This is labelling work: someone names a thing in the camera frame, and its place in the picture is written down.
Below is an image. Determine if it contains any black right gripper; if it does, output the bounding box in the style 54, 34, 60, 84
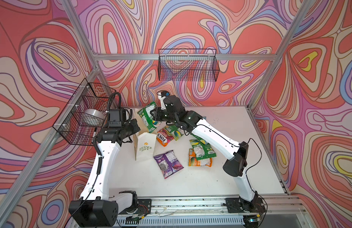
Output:
150, 106, 178, 124

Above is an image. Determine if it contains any green snack bag rainbow print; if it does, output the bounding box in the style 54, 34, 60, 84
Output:
137, 102, 161, 133

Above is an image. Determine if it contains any white paper bag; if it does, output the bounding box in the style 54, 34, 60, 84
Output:
133, 108, 157, 162

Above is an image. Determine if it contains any purple Fox's berries candy bag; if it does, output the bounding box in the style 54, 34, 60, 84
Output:
153, 150, 184, 179

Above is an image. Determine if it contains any green snack bag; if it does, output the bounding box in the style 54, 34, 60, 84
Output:
166, 125, 184, 141
192, 134, 208, 145
189, 139, 217, 161

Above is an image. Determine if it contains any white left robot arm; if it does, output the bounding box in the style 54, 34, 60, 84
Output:
68, 92, 140, 228

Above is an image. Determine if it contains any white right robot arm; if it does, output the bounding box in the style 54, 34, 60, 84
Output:
150, 90, 268, 213

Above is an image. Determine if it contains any red Fox's candy bag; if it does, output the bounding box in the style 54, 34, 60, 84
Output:
157, 128, 174, 147

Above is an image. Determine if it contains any orange snack bag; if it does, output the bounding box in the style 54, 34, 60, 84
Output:
188, 148, 213, 167

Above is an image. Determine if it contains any silver tape roll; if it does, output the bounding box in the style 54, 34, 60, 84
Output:
84, 109, 105, 119

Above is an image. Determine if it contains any black wire basket left wall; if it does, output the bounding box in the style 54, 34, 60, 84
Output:
53, 79, 116, 146

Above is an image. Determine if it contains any black wire basket wall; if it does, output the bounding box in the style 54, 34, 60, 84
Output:
53, 79, 116, 146
158, 48, 220, 82

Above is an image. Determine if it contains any black wire basket back wall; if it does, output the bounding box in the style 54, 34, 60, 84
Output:
158, 48, 220, 82

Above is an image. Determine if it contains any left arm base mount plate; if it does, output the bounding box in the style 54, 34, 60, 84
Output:
120, 198, 152, 216

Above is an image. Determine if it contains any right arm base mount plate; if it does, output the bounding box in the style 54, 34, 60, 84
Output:
223, 197, 252, 213

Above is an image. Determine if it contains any aluminium frame post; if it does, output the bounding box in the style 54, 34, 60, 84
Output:
246, 0, 315, 111

